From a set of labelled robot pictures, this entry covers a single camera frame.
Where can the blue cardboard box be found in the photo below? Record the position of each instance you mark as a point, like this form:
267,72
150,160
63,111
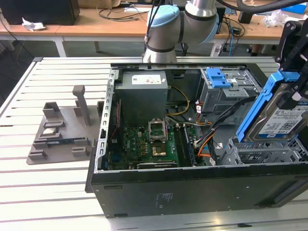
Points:
296,8

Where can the black RAM slot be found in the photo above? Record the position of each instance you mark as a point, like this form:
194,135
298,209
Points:
177,146
182,146

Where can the grey metal drive cage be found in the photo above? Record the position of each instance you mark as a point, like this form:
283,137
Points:
216,101

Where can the hard disk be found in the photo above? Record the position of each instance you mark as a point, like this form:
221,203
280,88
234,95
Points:
276,120

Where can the green motherboard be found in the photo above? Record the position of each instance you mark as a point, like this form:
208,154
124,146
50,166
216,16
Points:
134,149

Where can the black case fan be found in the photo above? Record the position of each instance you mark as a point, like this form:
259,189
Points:
113,120

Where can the small black box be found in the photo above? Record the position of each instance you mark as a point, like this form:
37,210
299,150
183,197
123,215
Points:
222,21

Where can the crumpled white paper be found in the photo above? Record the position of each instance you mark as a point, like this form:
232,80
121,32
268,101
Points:
32,24

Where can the thin metal locking lever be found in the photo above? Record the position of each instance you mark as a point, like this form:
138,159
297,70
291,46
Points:
167,131

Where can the black graphics card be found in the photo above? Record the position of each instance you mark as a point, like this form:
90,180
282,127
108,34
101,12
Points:
156,165

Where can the CPU socket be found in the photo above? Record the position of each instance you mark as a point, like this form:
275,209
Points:
159,151

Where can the large black computer tower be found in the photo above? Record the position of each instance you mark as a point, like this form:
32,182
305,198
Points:
36,12

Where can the white power strip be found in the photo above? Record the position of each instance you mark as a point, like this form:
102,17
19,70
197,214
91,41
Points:
216,50

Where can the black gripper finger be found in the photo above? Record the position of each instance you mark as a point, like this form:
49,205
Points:
281,63
305,65

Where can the grey metal disk bay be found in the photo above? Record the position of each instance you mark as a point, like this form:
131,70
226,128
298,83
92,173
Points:
264,154

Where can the crumpled clear plastic bag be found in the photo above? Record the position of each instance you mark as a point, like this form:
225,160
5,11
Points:
274,19

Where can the small black open bin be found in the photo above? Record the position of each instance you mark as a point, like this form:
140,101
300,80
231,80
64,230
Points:
245,17

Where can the grey power supply unit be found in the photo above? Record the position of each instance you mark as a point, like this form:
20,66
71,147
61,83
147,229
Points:
142,103

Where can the open black PC case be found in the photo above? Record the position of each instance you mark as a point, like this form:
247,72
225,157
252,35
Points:
192,192

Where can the silver CPU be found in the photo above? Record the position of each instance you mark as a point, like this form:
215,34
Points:
49,131

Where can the long wooden desk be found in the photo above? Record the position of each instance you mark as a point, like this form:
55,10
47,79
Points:
108,26

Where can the grey parts rack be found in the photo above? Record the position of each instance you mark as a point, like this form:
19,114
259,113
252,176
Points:
67,130

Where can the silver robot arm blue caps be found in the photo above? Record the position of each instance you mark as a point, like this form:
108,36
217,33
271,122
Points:
192,24

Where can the dark RAM stick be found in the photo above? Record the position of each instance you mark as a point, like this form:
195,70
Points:
54,142

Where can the RAM stick in slot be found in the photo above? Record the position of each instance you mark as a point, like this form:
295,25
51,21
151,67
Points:
188,149

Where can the blue plastic drive latch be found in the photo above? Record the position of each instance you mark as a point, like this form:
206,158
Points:
217,79

